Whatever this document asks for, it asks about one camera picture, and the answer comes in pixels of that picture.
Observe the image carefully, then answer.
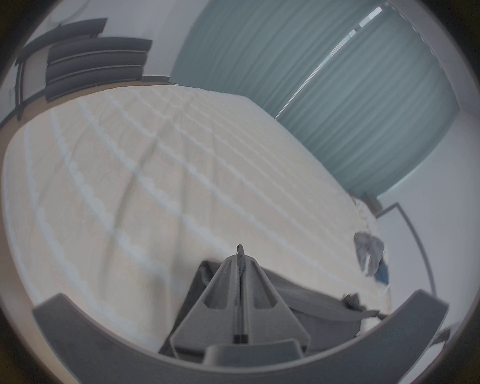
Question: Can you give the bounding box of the grey garment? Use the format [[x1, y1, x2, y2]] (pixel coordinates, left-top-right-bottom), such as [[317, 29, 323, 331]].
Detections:
[[354, 232, 386, 277]]

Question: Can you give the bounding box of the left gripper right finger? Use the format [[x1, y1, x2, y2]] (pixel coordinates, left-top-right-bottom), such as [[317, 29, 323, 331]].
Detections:
[[242, 255, 311, 355]]

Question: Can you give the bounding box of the blue-green curtain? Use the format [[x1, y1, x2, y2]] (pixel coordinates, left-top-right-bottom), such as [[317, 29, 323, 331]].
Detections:
[[170, 0, 383, 117], [275, 7, 460, 196]]

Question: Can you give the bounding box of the dark blue garment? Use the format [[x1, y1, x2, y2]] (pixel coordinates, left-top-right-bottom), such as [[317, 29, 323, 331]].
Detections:
[[375, 262, 391, 286]]

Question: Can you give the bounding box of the bed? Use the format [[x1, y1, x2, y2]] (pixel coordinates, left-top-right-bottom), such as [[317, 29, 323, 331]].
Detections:
[[2, 84, 437, 355]]

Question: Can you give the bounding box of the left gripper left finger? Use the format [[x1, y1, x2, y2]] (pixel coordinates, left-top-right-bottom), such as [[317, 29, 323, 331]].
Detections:
[[169, 253, 241, 361]]

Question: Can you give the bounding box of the white printed pillow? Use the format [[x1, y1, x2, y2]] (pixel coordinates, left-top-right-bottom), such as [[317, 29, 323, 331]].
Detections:
[[352, 197, 377, 226]]

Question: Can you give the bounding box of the black chest of drawers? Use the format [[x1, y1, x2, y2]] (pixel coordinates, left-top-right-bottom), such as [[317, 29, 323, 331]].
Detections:
[[45, 37, 153, 102]]

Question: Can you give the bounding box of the black T-shirt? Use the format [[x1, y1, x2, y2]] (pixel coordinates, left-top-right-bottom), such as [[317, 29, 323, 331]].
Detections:
[[159, 244, 388, 357]]

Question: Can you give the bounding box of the grey bedside table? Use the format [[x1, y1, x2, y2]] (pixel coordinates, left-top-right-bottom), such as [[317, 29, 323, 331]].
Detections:
[[349, 190, 383, 216]]

